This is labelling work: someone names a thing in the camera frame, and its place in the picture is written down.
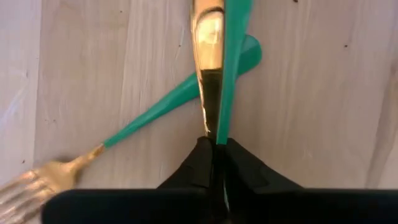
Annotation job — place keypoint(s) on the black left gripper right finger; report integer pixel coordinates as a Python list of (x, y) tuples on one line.
[(248, 180)]

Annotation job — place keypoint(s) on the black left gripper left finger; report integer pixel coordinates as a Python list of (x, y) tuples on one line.
[(192, 180)]

